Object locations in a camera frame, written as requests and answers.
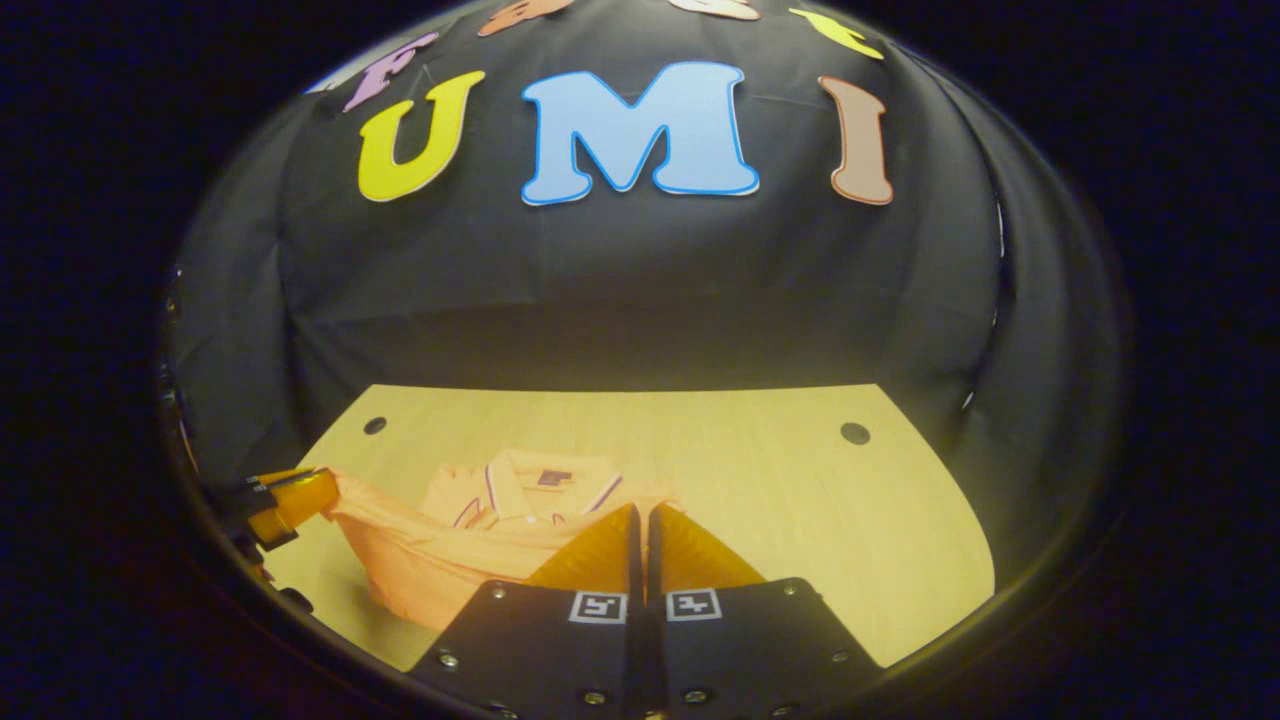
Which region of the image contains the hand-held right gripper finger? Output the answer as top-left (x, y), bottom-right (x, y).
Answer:
top-left (648, 503), bottom-right (886, 720)
top-left (410, 503), bottom-right (646, 720)

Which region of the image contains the orange T-shirt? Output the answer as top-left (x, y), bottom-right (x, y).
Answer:
top-left (325, 450), bottom-right (681, 631)

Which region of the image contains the black backdrop cloth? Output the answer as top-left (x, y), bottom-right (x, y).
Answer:
top-left (160, 0), bottom-right (1131, 661)

